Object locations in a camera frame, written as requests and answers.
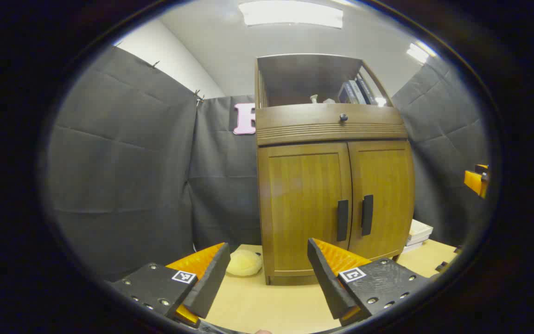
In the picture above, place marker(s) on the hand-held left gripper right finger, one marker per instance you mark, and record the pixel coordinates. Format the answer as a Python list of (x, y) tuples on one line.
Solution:
[(327, 278)]

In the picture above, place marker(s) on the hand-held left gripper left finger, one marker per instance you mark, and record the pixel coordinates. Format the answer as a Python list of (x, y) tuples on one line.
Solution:
[(209, 283)]

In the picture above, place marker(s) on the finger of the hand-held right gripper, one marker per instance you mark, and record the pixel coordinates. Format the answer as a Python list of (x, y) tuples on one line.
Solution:
[(482, 168), (475, 184)]

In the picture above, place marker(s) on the wooden cabinet door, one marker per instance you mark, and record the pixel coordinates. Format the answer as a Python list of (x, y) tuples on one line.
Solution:
[(387, 185), (299, 199)]

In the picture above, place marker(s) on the wooden double-door shoe cabinet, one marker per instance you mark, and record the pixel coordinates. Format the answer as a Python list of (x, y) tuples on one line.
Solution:
[(295, 79)]

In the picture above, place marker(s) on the pale yellow round pad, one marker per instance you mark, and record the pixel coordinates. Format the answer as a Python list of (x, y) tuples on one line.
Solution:
[(244, 263)]

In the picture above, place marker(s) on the thin book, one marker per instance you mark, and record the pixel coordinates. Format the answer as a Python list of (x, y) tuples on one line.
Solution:
[(417, 240)]

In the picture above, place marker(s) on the white cover book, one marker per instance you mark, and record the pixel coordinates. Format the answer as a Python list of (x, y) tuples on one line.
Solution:
[(413, 247)]

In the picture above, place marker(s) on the small ceiling light panel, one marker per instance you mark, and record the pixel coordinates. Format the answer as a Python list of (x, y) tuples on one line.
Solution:
[(419, 52)]

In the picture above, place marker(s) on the grey blue book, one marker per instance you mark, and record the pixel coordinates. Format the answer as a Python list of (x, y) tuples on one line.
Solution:
[(357, 92), (345, 93)]

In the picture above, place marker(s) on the black backdrop cloth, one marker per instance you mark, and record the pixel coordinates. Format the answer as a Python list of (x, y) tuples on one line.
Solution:
[(123, 162)]

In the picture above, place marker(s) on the wooden drawer with black knob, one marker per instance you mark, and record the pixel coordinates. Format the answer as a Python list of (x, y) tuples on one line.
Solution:
[(304, 123)]

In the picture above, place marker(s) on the large ceiling light panel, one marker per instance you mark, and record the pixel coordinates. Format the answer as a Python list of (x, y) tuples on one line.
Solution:
[(290, 14)]

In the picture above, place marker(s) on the small black bracket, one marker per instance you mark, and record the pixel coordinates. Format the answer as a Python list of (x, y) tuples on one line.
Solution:
[(441, 266)]

